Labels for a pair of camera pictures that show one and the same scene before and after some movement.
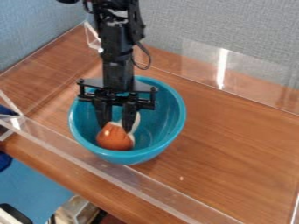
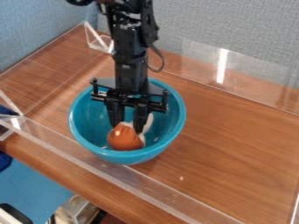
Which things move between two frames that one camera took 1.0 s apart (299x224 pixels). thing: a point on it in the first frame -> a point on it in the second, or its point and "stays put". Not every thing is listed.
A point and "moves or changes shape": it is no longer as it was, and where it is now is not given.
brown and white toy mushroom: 114,137 moves or changes shape
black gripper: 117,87 -> 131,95
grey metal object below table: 77,211 stays put
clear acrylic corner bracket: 93,38 stays put
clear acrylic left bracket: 10,122 stays put
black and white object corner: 11,215 stays put
